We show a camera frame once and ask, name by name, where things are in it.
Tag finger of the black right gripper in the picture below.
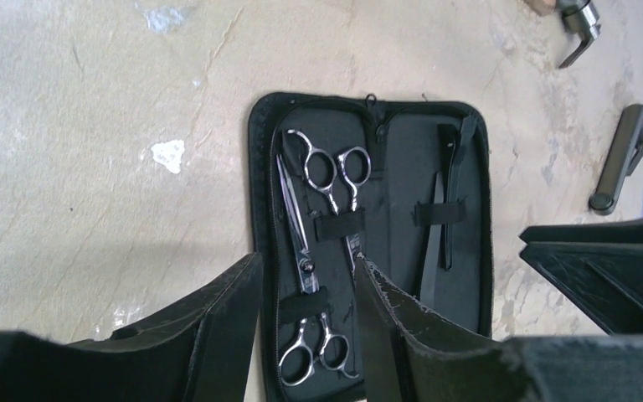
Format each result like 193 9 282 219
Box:
520 218 643 334

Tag brown wooden board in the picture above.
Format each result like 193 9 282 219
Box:
524 0 557 17

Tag black zipper tool case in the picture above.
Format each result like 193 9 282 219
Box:
248 92 493 401

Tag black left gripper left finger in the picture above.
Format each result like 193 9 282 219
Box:
0 253 264 401

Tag silver straight scissors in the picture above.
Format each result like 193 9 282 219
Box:
276 155 360 387

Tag small metal door handle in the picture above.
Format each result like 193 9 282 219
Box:
556 0 601 70

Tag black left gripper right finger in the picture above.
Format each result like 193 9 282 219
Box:
356 256 643 401

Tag black hair clip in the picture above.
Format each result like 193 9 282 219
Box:
418 115 479 309

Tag silver thinning scissors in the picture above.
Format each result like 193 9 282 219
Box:
285 129 371 275

